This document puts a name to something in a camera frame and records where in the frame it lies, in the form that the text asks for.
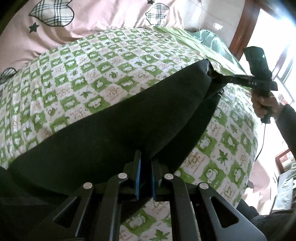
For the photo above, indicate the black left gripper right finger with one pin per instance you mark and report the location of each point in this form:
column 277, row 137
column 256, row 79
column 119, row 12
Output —
column 198, row 212

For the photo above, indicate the teal green blanket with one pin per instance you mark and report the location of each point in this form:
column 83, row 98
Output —
column 215, row 43

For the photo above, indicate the green white checkered bedsheet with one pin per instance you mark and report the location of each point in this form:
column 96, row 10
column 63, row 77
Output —
column 88, row 75

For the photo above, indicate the dark right sleeve forearm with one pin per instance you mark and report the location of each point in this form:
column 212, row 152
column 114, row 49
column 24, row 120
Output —
column 286, row 123

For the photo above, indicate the pink quilt with plaid hearts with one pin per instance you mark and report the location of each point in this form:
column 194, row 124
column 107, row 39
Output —
column 40, row 26

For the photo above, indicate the brown wooden bed frame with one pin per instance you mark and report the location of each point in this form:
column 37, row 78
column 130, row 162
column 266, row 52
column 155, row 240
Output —
column 247, row 24

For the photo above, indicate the right hand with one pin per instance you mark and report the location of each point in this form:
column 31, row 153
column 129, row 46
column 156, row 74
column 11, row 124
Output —
column 264, row 105

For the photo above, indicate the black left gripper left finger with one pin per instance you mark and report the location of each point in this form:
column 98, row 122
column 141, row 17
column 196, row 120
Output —
column 92, row 212

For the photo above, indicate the black pants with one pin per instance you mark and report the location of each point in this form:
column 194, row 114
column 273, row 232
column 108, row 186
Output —
column 163, row 122

